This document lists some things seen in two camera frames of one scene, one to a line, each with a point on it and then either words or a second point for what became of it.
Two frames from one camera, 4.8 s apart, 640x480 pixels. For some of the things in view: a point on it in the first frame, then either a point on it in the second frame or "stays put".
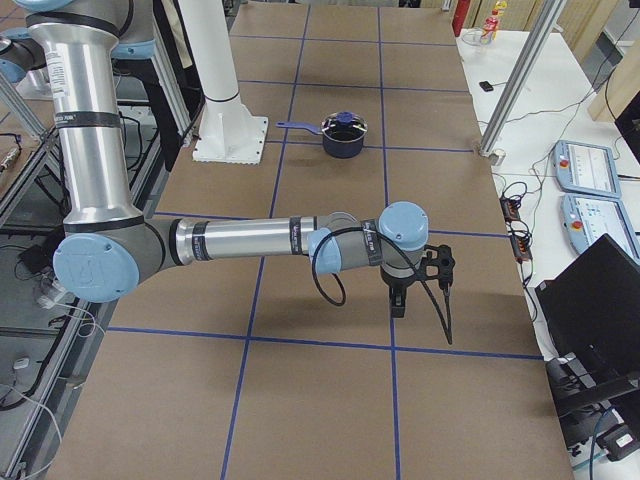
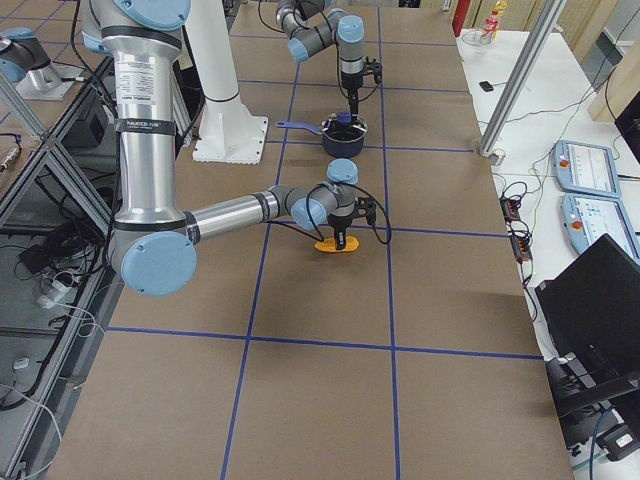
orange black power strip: x=520 y=237 stays put
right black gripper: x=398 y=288 -> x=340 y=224
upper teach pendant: x=586 y=168 stays put
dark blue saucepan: x=343 y=133 stays put
